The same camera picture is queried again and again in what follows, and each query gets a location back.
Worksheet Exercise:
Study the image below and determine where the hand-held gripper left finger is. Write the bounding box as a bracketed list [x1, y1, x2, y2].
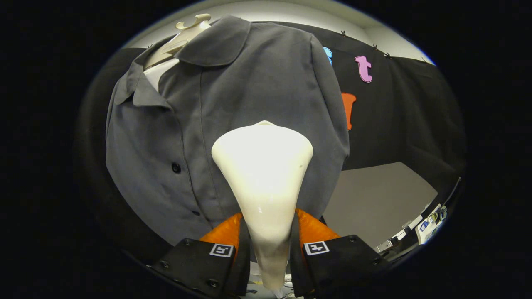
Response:
[148, 213, 251, 297]

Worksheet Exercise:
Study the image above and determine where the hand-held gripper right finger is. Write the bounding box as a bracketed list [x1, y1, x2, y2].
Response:
[290, 208, 391, 296]

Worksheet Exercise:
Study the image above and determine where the grey button shirt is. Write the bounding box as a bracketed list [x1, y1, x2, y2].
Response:
[105, 16, 350, 245]

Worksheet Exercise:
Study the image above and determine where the grey cabinet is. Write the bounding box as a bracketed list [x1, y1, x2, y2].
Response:
[322, 161, 439, 250]

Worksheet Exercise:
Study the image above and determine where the white mannequin torso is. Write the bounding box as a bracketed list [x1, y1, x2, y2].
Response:
[143, 13, 212, 93]

